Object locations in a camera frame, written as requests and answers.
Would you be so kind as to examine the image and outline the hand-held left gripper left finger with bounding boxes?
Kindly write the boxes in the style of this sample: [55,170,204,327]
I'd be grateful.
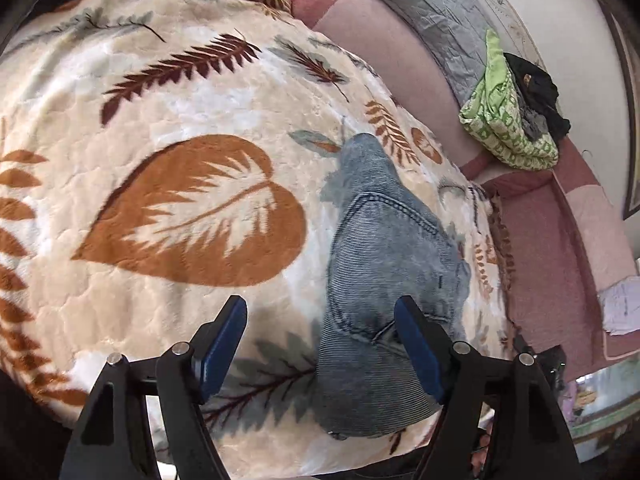
[59,295,248,480]

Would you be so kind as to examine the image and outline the white cloth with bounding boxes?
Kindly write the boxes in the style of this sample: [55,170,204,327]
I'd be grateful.
[597,275,640,336]

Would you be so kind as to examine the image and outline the floral patterned cloth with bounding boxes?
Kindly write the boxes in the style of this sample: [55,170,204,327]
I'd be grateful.
[570,360,640,461]

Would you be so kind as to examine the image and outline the grey quilted blanket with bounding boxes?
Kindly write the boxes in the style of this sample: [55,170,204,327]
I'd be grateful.
[310,0,506,106]

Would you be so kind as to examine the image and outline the black clothing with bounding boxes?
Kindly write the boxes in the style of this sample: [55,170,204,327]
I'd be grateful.
[502,52,571,141]

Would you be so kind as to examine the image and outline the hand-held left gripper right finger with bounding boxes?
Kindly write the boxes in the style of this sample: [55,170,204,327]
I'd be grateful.
[394,295,583,480]

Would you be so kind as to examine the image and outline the cream leaf-print fleece blanket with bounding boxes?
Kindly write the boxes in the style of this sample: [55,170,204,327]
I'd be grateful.
[0,0,518,478]

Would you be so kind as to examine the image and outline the pink bed sheet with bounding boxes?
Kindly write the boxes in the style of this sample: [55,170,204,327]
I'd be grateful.
[290,0,631,371]

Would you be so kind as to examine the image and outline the blue denim pants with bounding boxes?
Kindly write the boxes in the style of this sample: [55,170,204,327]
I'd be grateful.
[315,132,473,441]

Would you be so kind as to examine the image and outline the green patterned quilt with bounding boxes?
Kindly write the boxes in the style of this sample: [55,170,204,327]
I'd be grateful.
[459,29,560,171]

